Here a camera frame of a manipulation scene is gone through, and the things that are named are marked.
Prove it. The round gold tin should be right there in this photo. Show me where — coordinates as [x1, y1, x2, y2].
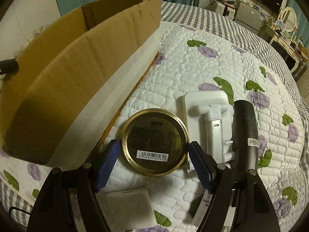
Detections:
[120, 108, 189, 177]

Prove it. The white folding phone stand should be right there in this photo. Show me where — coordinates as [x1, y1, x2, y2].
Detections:
[182, 90, 236, 168]

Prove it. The black remote control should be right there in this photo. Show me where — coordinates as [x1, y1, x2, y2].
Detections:
[233, 100, 259, 173]

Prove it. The brown cardboard box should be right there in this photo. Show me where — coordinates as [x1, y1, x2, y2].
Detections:
[1, 0, 161, 170]

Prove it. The white square packet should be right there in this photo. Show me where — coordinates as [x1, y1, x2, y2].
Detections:
[107, 188, 157, 230]

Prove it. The white floral quilt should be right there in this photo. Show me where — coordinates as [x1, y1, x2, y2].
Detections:
[1, 22, 308, 231]

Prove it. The white dressing table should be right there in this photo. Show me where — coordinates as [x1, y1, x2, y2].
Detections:
[266, 24, 308, 73]

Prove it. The grey checked bedsheet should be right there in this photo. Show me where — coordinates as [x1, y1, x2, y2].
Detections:
[160, 0, 309, 116]

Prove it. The grey cabinet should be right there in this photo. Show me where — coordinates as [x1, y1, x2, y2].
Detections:
[234, 2, 263, 32]

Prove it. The white suitcase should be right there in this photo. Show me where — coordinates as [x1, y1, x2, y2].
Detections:
[211, 2, 236, 20]

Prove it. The oval vanity mirror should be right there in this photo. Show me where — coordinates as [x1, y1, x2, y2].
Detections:
[277, 7, 298, 32]

